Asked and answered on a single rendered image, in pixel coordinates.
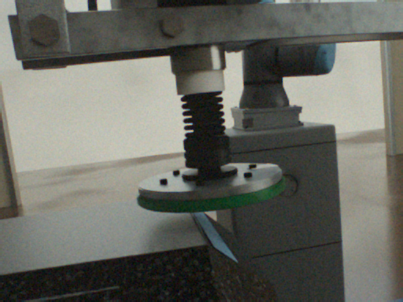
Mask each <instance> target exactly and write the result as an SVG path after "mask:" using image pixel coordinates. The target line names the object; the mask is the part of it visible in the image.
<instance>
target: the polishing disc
mask: <svg viewBox="0 0 403 302"><path fill-rule="evenodd" d="M248 165H250V164H228V165H225V166H220V168H221V169H220V170H218V171H208V172H199V171H198V169H193V168H185V169H180V170H179V175H173V174H172V171H168V172H165V173H164V174H160V175H155V176H153V177H150V178H148V179H145V180H143V181H142V182H140V183H139V191H138V193H137V195H136V196H137V202H138V204H139V206H140V207H141V208H144V209H145V210H149V211H153V212H173V213H182V212H198V213H199V212H207V211H216V210H222V209H228V208H237V207H242V206H245V205H250V204H256V203H258V202H262V201H266V200H269V199H271V198H272V197H275V196H277V195H278V194H280V193H282V192H283V191H284V189H285V187H286V186H285V178H284V177H283V176H282V170H281V169H280V168H278V167H271V168H259V169H253V170H252V169H249V167H250V166H248ZM246 171H251V172H252V175H253V177H251V178H244V177H243V174H244V172H246ZM165 178H166V179H167V180H168V183H164V184H160V183H159V179H165ZM197 180H203V181H204V185H202V186H196V182H195V181H197Z"/></svg>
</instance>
